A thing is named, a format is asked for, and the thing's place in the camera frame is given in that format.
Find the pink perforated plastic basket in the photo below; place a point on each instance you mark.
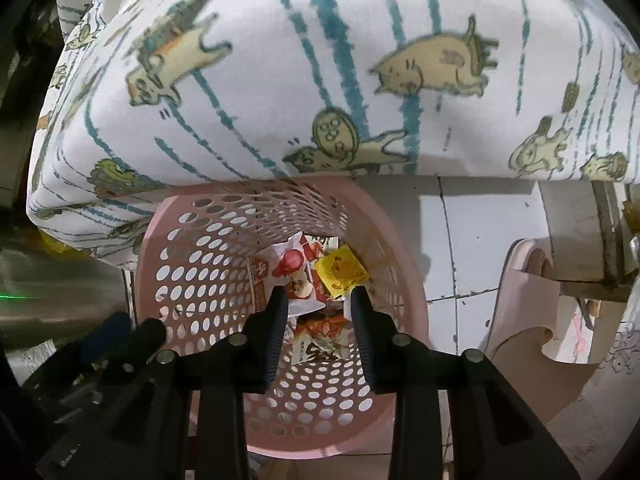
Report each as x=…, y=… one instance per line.
x=200, y=260

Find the steel pot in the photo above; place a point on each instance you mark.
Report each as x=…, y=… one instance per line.
x=55, y=290

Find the yellow plastic bag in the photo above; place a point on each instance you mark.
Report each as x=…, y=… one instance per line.
x=54, y=247

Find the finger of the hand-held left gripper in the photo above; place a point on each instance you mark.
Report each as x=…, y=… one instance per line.
x=107, y=335
x=145, y=337

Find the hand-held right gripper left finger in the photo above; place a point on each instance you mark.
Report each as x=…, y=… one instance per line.
x=272, y=340

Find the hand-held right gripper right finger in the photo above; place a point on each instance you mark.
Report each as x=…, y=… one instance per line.
x=362, y=340

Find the yellow snack wrapper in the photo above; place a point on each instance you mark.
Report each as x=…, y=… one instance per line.
x=340, y=270

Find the pink slipper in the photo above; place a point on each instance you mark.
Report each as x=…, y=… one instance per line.
x=525, y=320

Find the orange brown snack packet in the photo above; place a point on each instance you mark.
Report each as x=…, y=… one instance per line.
x=320, y=340

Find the white red snack wrapper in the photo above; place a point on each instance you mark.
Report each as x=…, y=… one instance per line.
x=260, y=280

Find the cat printed white cloth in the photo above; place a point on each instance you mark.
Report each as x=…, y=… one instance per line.
x=325, y=60

